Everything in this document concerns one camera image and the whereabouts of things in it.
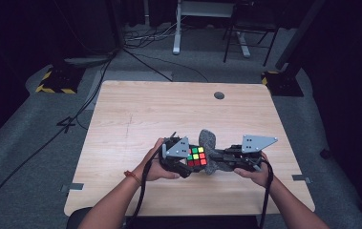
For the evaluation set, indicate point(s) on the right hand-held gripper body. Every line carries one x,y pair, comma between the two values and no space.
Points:
255,143

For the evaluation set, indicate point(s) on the grey round table grommet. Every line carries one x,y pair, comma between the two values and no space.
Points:
219,95

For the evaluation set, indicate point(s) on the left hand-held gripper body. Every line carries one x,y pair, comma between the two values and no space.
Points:
177,149

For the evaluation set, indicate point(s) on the person's dark clothing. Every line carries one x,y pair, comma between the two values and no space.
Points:
194,223

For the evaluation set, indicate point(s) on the small dark floor object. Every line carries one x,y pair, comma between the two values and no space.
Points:
325,153

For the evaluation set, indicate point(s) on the black metal chair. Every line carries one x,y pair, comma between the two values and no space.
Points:
251,27

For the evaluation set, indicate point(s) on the grey cloth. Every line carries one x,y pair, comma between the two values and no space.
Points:
208,141

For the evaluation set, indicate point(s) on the slanted grey metal post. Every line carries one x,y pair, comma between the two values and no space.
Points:
299,31

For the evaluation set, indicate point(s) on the black chair seat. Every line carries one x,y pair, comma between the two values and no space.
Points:
77,219

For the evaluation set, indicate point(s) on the person's left hand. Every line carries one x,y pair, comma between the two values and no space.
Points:
153,168

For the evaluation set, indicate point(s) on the black yellow striped stand base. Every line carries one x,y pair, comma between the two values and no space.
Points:
59,81
283,84

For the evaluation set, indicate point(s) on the grey tape piece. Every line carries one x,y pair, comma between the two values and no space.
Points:
300,177
75,186

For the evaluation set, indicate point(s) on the multicoloured puzzle cube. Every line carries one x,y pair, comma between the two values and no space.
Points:
197,156

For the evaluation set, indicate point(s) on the white desk frame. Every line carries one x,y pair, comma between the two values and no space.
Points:
177,31

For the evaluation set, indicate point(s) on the person's right hand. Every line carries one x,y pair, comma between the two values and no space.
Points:
259,176

